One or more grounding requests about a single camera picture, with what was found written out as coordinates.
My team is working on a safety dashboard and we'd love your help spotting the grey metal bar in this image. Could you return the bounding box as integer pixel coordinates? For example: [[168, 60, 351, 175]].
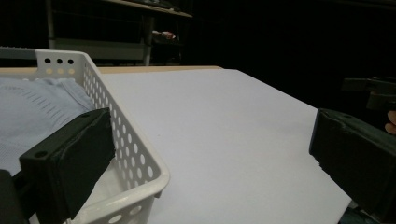
[[0, 46, 37, 61]]

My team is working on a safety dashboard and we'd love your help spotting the white perforated plastic basket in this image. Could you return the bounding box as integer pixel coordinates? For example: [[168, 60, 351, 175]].
[[0, 49, 171, 224]]

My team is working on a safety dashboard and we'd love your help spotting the light blue knitted cloth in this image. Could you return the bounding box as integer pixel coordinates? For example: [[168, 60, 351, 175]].
[[0, 77, 96, 175]]

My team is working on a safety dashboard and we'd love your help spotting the red and white item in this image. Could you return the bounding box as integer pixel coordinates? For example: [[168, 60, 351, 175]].
[[151, 30, 177, 41]]

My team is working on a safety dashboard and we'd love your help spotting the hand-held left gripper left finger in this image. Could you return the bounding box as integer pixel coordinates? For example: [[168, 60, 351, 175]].
[[19, 106, 117, 224]]

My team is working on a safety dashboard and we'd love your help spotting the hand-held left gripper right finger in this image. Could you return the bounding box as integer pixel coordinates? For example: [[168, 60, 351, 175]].
[[308, 107, 396, 224]]

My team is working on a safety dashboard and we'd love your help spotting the metal frame shelf table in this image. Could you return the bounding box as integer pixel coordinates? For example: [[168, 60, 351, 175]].
[[45, 0, 194, 67]]

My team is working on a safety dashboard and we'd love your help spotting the white table cover sheet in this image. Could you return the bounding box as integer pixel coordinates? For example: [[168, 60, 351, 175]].
[[98, 68, 353, 224]]

